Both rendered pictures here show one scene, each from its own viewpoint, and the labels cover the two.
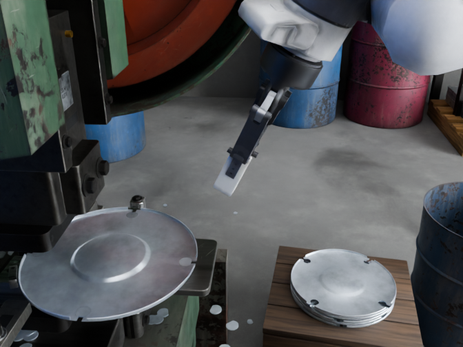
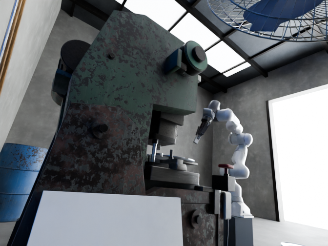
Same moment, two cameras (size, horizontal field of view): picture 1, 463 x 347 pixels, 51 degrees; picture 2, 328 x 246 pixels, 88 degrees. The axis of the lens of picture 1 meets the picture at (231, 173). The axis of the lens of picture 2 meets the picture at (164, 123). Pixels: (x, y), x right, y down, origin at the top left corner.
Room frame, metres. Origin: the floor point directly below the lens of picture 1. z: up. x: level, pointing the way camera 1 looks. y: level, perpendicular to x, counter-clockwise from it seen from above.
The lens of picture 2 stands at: (-0.15, 0.95, 0.65)
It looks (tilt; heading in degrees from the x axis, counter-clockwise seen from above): 18 degrees up; 322
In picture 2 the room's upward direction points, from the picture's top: 7 degrees clockwise
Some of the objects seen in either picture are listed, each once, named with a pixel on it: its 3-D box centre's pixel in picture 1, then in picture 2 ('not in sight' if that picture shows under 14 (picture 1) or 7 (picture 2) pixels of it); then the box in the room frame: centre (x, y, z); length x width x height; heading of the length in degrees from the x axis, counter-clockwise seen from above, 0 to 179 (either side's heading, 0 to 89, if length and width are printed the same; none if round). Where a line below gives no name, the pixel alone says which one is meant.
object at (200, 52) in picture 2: not in sight; (165, 77); (0.67, 0.33, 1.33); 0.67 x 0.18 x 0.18; 175
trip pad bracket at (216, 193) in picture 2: not in sight; (222, 194); (0.35, 0.12, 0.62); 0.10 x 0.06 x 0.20; 175
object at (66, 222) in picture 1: (27, 213); (155, 142); (0.68, 0.33, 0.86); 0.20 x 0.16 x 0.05; 175
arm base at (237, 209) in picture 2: not in sight; (237, 205); (0.61, -0.53, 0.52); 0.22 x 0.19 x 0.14; 75
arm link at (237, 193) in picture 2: not in sight; (230, 179); (0.65, -0.49, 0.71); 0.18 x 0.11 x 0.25; 176
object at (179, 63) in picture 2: not in sight; (187, 62); (0.43, 0.37, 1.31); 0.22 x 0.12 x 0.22; 85
